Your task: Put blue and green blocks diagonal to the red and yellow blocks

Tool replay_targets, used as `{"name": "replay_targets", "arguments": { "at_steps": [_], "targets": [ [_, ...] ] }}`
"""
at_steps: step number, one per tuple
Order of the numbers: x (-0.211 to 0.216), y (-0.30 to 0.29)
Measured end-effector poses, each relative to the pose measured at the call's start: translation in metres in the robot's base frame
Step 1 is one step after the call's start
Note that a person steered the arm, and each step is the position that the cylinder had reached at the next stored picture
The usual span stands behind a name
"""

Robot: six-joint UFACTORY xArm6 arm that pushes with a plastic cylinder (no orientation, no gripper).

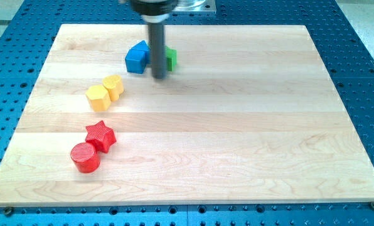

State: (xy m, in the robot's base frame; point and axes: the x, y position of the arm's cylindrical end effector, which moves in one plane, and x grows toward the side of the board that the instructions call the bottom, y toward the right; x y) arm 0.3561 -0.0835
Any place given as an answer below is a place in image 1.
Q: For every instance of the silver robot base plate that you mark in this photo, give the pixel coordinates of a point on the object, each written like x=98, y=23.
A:
x=196, y=6

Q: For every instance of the blue triangular block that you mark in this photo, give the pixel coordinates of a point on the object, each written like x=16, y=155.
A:
x=143, y=46

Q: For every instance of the light wooden board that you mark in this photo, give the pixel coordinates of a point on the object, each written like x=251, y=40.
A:
x=250, y=115

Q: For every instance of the red cylinder block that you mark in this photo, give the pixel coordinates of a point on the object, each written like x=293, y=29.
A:
x=85, y=157

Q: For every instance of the blue cube block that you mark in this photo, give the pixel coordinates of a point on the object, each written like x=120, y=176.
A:
x=136, y=61

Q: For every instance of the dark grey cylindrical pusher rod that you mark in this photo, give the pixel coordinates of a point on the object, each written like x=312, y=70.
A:
x=157, y=48

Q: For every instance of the red star block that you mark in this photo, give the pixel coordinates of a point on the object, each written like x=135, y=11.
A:
x=101, y=136

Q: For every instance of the yellow hexagon block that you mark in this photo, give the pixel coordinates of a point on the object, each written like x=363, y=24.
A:
x=98, y=98

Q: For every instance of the black round end effector mount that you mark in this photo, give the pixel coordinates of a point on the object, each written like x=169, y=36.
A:
x=153, y=11

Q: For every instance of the green block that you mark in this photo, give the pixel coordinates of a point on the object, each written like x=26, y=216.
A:
x=171, y=58

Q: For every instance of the yellow heart block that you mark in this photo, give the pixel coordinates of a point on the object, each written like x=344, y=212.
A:
x=114, y=86

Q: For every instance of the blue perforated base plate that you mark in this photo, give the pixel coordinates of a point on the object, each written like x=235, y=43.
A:
x=32, y=30

